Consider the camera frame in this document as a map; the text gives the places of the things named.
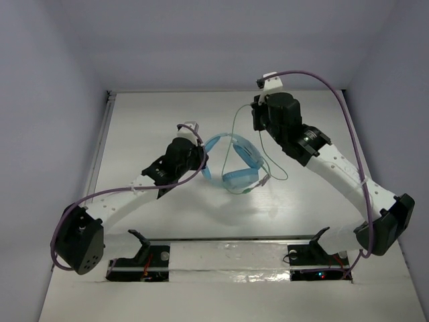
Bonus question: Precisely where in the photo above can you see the green headphone cable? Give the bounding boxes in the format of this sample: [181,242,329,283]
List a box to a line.
[221,104,290,195]

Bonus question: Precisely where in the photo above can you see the aluminium rail strip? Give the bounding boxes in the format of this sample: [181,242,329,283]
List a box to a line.
[148,235,313,242]

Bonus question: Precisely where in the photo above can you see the light blue headphones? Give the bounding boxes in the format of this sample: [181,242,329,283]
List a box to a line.
[200,132,264,195]

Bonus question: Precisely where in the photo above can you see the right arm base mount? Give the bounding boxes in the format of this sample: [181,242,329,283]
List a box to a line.
[282,244,353,282]

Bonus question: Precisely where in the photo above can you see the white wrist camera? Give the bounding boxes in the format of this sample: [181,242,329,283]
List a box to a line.
[176,121,199,145]
[256,72,283,105]

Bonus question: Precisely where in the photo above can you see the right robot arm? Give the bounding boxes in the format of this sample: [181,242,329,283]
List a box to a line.
[251,92,415,264]

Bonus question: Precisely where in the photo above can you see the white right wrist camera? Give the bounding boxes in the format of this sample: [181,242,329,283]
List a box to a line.
[256,72,283,105]

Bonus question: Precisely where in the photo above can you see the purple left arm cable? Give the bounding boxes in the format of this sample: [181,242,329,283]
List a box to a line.
[50,123,208,272]

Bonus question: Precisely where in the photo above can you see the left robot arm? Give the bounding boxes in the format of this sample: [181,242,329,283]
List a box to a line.
[50,137,208,275]

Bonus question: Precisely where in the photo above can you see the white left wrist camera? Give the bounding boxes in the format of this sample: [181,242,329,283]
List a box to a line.
[176,121,199,145]

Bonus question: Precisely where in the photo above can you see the white front panel board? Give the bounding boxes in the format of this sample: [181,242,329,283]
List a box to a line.
[40,246,425,321]

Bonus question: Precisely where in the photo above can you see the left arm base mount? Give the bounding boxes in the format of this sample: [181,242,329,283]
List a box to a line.
[105,229,170,282]

